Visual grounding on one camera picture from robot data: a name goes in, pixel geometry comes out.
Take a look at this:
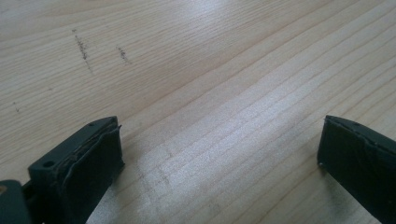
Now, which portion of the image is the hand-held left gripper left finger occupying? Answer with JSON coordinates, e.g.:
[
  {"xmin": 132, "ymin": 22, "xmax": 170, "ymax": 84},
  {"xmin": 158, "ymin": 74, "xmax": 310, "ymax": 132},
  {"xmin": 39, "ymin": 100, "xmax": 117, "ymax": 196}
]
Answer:
[{"xmin": 27, "ymin": 116, "xmax": 125, "ymax": 224}]

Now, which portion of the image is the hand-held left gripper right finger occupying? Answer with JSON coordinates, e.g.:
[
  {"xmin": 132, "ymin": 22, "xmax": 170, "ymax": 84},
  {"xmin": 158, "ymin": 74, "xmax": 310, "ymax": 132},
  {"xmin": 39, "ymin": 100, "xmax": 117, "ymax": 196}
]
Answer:
[{"xmin": 317, "ymin": 114, "xmax": 396, "ymax": 224}]

